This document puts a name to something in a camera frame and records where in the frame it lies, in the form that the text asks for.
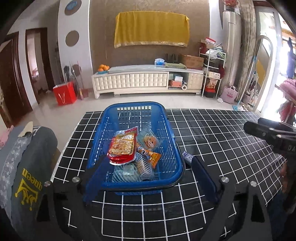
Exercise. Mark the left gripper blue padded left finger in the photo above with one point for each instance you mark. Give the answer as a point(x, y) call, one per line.
point(94, 178)

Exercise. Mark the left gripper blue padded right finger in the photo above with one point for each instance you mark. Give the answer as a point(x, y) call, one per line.
point(209, 185)

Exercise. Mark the blue purple snack tube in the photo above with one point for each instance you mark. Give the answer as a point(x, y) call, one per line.
point(187, 158)

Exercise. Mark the blue plastic basket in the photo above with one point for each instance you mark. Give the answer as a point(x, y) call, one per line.
point(169, 169)

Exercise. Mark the teal patterned snack bag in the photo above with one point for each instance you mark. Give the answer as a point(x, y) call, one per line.
point(126, 173)

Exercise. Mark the red white yellow snack pouch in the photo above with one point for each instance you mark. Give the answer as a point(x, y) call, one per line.
point(124, 159)

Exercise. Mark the orange cartoon snack packet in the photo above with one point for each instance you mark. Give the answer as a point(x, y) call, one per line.
point(153, 157)

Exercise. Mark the light blue cartoon packet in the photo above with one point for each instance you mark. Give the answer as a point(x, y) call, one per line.
point(147, 138)

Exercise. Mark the orange noodle snack packet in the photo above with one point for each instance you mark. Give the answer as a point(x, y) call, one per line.
point(122, 144)

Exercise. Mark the pale yellow cracker pack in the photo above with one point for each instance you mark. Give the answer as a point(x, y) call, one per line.
point(144, 168)

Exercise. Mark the person's right hand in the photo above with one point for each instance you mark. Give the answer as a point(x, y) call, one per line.
point(287, 176)

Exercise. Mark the black white grid tablecloth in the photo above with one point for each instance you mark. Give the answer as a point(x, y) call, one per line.
point(173, 206)

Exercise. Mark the pink blanket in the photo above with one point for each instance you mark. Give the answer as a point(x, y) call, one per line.
point(289, 87)

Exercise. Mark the grey queen print cloth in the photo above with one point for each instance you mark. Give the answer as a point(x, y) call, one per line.
point(27, 161)

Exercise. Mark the pink tote bag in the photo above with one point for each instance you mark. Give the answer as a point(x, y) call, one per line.
point(229, 94)

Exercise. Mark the red paper gift bag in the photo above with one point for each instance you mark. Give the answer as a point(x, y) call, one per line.
point(65, 93)

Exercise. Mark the white metal shelf rack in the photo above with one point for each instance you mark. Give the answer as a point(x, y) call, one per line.
point(213, 66)

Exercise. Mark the patterned beige curtain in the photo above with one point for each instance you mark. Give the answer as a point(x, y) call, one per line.
point(248, 42)

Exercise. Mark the white tufted tv cabinet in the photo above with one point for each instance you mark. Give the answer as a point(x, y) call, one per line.
point(134, 79)

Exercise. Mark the dark wooden door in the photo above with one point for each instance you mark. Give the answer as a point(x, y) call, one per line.
point(9, 86)

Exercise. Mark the brown cardboard box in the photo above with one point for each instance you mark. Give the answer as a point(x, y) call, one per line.
point(192, 62)

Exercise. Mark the pile of oranges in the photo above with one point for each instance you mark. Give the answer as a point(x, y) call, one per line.
point(103, 68)

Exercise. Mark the green folded cloth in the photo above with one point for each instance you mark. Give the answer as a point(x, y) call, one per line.
point(175, 65)

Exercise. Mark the standing air conditioner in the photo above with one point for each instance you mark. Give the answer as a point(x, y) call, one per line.
point(231, 46)

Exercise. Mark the blue tissue box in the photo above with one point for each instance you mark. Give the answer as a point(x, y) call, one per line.
point(159, 62)

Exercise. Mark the red flower vase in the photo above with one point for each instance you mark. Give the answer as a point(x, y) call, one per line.
point(230, 5)

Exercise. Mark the yellow cloth tv cover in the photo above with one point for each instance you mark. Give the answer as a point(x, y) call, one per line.
point(134, 28)

